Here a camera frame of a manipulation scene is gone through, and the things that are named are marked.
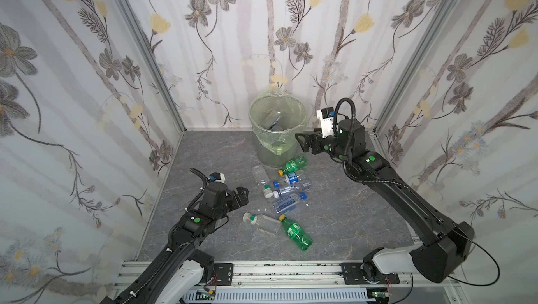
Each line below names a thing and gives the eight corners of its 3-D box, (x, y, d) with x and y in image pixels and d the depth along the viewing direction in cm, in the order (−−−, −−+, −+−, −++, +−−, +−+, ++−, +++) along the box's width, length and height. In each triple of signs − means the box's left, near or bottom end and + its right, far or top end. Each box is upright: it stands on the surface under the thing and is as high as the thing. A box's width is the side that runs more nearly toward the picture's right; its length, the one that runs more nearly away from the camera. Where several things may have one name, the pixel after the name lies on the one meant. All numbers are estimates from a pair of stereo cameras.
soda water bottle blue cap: (278, 218, 89) (279, 213, 85) (272, 209, 92) (273, 203, 88) (306, 201, 94) (308, 196, 90) (300, 193, 97) (301, 187, 93)
